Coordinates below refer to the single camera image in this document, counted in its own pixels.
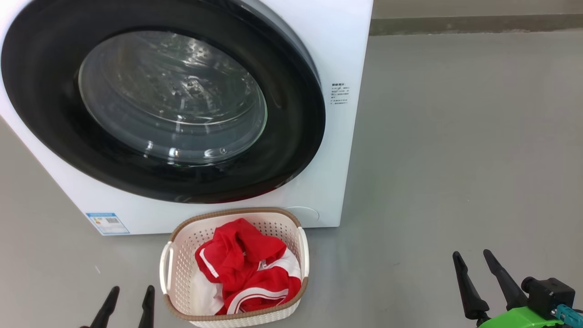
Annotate red and white garment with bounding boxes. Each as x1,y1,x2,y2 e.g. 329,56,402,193
190,218,302,316

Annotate round white filter cover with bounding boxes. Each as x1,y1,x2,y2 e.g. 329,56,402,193
283,206,320,227

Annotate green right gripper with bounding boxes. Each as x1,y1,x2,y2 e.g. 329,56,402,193
452,249,565,328

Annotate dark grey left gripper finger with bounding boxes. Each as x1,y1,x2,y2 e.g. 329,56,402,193
138,285,155,328
89,286,120,328

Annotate white washing machine body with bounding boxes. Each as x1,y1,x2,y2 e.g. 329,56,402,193
0,0,374,236

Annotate cream laundry basket brown rim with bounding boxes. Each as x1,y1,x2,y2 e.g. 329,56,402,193
159,207,310,328

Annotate glass washing machine door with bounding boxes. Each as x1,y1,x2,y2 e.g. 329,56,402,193
1,0,326,204

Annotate teal cable connector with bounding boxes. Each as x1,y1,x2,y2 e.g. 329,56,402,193
553,304,583,328

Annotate blue energy label sticker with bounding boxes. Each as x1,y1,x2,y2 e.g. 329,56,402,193
86,212,130,236

